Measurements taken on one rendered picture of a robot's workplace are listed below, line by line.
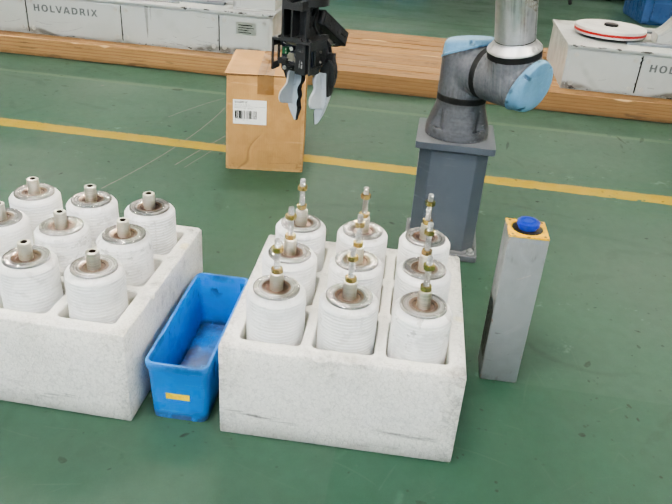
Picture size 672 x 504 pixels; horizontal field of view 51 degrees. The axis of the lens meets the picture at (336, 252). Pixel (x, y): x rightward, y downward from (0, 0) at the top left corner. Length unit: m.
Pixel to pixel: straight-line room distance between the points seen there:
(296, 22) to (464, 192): 0.72
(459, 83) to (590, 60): 1.58
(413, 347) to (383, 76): 2.11
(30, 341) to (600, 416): 1.00
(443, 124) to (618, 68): 1.63
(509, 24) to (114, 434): 1.08
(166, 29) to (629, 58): 1.98
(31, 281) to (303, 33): 0.59
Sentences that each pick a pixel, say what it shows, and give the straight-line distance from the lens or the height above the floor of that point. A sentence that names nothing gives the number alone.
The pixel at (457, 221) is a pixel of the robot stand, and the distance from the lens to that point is 1.76.
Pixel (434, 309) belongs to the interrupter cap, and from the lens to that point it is 1.12.
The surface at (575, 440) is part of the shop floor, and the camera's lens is 1.34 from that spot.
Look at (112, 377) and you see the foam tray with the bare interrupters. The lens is 1.23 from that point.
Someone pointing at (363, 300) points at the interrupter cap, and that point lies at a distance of 1.11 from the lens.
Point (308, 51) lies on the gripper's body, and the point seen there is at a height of 0.59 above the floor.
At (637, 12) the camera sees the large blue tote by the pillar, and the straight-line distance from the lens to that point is 5.71.
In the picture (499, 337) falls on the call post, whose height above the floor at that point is 0.10.
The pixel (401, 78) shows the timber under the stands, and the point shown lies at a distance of 3.10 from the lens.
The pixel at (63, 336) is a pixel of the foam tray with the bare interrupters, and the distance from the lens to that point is 1.22.
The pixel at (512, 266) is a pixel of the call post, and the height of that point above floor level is 0.25.
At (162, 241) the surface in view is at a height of 0.20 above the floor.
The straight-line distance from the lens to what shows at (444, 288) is 1.21.
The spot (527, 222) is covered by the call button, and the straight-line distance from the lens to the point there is 1.27.
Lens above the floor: 0.85
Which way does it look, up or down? 29 degrees down
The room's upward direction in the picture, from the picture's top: 4 degrees clockwise
